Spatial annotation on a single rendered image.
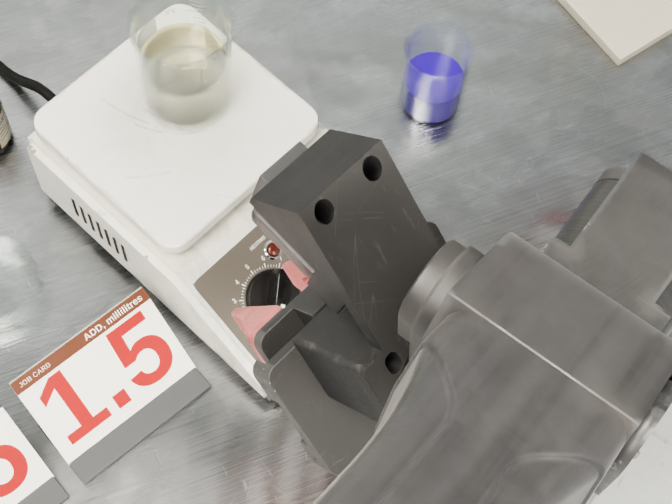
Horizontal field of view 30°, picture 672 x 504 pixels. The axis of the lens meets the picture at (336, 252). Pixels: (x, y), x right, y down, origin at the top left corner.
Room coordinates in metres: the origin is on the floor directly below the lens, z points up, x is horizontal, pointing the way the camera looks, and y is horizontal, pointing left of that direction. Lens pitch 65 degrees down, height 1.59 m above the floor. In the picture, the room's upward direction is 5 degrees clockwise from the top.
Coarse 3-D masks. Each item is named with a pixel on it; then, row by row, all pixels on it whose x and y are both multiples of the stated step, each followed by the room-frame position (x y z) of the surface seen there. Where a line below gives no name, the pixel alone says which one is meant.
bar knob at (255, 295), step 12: (264, 276) 0.28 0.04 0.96; (276, 276) 0.28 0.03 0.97; (252, 288) 0.27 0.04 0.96; (264, 288) 0.28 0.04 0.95; (276, 288) 0.27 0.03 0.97; (288, 288) 0.27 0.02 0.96; (252, 300) 0.27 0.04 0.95; (264, 300) 0.27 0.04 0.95; (276, 300) 0.27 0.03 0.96; (288, 300) 0.27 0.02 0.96
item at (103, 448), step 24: (168, 384) 0.23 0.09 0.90; (192, 384) 0.23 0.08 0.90; (144, 408) 0.22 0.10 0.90; (168, 408) 0.22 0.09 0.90; (48, 432) 0.19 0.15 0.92; (96, 432) 0.20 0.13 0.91; (120, 432) 0.20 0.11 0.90; (144, 432) 0.20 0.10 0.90; (72, 456) 0.19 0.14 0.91; (96, 456) 0.19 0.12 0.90; (120, 456) 0.19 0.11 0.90
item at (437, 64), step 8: (416, 56) 0.46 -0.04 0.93; (424, 56) 0.46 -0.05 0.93; (432, 56) 0.46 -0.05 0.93; (440, 56) 0.46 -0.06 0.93; (448, 56) 0.46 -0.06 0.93; (416, 64) 0.45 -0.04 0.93; (424, 64) 0.45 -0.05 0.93; (432, 64) 0.45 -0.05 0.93; (440, 64) 0.45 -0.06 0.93; (448, 64) 0.46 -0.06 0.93; (456, 64) 0.46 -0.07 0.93; (424, 72) 0.45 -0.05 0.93; (432, 72) 0.45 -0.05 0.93; (440, 72) 0.45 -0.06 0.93; (448, 72) 0.45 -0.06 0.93; (456, 72) 0.45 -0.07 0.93
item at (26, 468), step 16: (0, 416) 0.20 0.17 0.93; (0, 432) 0.19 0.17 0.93; (0, 448) 0.18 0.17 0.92; (16, 448) 0.18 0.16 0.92; (0, 464) 0.17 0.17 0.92; (16, 464) 0.18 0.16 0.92; (32, 464) 0.18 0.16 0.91; (0, 480) 0.17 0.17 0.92; (16, 480) 0.17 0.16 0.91; (0, 496) 0.16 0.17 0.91
